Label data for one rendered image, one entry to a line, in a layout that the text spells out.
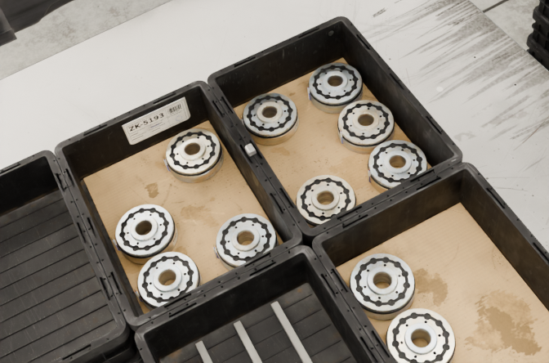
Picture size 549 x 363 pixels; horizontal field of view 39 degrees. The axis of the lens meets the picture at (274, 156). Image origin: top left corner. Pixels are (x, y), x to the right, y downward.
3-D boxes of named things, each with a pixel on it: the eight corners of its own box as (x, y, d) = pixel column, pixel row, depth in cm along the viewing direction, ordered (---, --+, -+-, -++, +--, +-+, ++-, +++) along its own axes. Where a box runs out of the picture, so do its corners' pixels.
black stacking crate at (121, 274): (73, 183, 147) (53, 148, 138) (213, 118, 152) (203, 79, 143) (149, 359, 125) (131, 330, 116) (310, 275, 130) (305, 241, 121)
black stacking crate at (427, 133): (215, 117, 153) (205, 78, 143) (345, 56, 158) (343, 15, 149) (312, 274, 130) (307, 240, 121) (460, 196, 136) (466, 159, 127)
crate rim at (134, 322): (55, 154, 139) (51, 145, 137) (205, 85, 145) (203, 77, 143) (134, 337, 117) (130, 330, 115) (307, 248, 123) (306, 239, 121)
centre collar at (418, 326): (398, 332, 118) (398, 330, 117) (426, 319, 118) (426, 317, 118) (414, 360, 115) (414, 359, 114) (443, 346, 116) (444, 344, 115)
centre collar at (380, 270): (360, 278, 123) (360, 276, 123) (385, 262, 125) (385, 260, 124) (378, 302, 121) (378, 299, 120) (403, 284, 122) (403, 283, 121)
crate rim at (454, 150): (205, 85, 145) (203, 76, 143) (344, 21, 151) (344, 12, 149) (308, 247, 123) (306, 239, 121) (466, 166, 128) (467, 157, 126)
